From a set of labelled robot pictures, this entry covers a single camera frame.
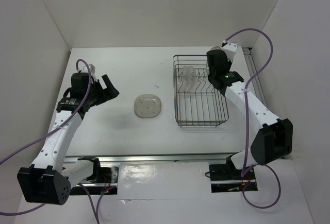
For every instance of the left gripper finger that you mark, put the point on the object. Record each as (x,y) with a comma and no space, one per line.
(107,82)
(110,93)

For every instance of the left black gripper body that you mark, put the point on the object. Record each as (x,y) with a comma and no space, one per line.
(95,95)

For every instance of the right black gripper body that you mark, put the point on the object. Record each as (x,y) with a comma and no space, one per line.
(228,63)

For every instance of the clear plate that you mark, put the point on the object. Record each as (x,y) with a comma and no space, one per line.
(190,78)
(183,81)

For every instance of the smoky plate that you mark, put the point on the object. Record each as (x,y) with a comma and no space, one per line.
(147,106)
(215,49)

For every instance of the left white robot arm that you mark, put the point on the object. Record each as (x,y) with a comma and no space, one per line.
(47,180)

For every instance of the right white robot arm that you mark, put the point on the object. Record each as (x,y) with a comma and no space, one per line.
(274,135)

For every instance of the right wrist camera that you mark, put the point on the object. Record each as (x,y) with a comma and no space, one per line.
(230,49)

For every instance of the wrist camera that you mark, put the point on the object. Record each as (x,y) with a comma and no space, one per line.
(92,71)
(230,49)

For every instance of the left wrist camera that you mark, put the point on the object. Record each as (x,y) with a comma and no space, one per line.
(92,71)

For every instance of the metal wire dish rack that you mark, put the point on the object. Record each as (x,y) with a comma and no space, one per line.
(203,106)

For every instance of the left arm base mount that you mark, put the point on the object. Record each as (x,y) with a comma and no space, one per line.
(105,184)

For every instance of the aluminium rail front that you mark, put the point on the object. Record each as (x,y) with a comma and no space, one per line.
(164,158)

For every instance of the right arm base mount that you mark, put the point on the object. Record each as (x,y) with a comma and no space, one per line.
(224,181)

